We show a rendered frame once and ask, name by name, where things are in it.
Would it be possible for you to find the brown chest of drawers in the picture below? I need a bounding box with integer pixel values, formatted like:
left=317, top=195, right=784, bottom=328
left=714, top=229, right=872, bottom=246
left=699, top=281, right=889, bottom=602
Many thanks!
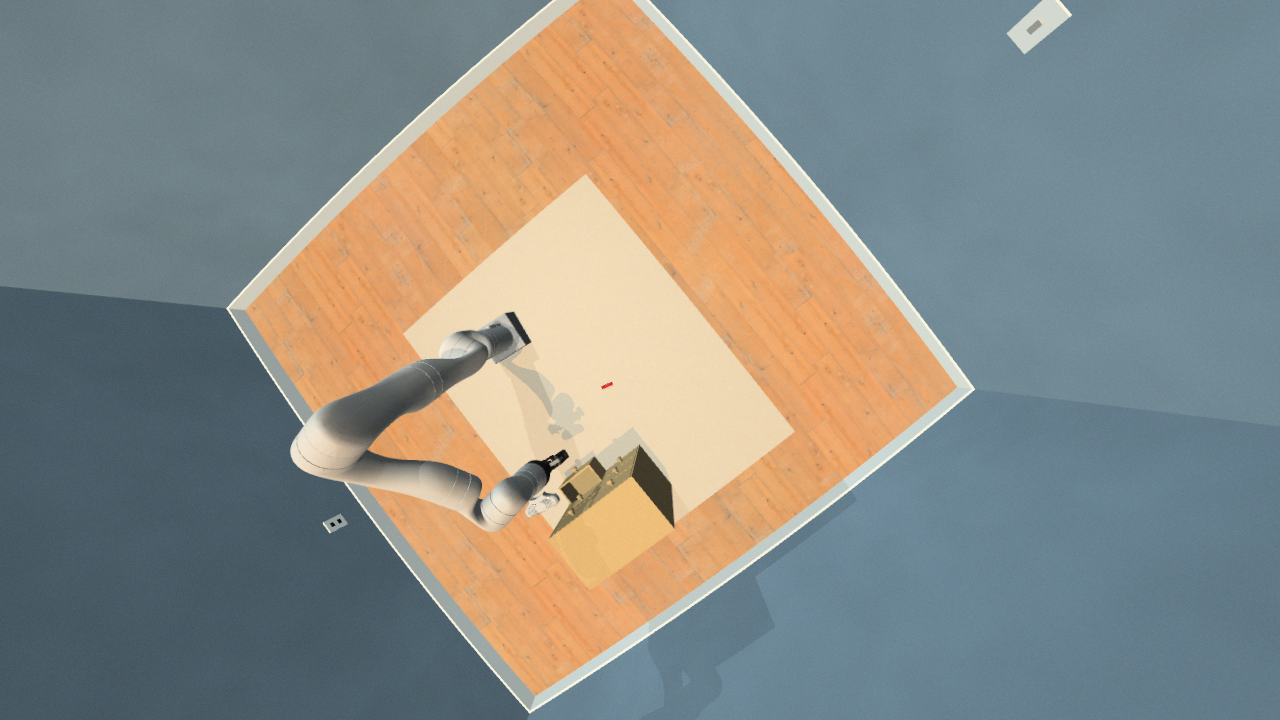
left=548, top=445, right=675, bottom=591

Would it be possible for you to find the tan wooden drawer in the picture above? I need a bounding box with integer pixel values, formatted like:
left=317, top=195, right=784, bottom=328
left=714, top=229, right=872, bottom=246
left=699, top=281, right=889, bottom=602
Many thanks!
left=552, top=495, right=595, bottom=536
left=562, top=482, right=602, bottom=519
left=591, top=466, right=634, bottom=506
left=604, top=447, right=637, bottom=478
left=598, top=455, right=636, bottom=491
left=558, top=456, right=605, bottom=503

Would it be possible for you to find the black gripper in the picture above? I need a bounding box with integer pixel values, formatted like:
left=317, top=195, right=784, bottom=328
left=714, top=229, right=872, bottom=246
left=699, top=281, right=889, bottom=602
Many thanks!
left=526, top=450, right=570, bottom=486

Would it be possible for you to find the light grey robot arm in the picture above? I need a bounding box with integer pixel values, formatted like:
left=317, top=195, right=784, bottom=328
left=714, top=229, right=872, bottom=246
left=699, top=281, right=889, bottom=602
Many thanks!
left=291, top=323, right=561, bottom=532

